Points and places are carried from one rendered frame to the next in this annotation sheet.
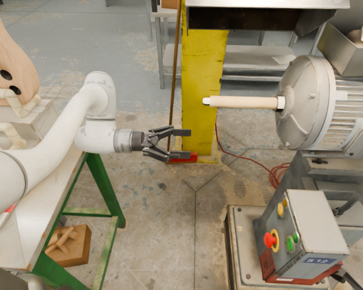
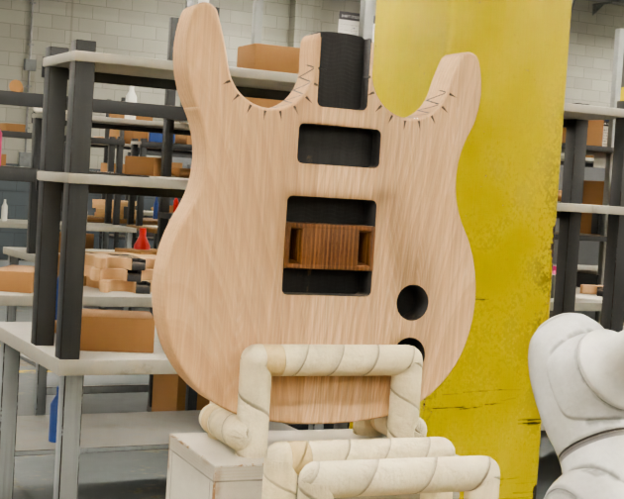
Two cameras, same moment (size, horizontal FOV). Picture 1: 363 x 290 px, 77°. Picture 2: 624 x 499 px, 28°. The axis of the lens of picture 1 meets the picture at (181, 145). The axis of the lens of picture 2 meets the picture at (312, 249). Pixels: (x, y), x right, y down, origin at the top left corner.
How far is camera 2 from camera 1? 1.40 m
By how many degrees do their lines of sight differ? 51
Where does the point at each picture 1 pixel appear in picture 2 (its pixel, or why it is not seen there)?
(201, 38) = (483, 349)
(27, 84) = (460, 330)
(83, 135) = (610, 480)
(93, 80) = (587, 326)
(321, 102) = not seen: outside the picture
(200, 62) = (476, 431)
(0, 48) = (447, 221)
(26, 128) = not seen: hidden behind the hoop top
